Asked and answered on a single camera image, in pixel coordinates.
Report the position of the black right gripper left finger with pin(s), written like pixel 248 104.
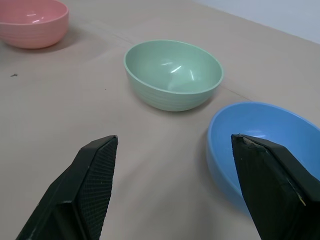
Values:
pixel 85 190

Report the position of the blue bowl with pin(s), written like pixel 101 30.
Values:
pixel 250 120

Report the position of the pink ribbed bowl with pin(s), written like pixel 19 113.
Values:
pixel 35 27

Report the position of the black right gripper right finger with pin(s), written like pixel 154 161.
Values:
pixel 272 190

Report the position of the green ribbed bowl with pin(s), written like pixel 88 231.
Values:
pixel 172 72

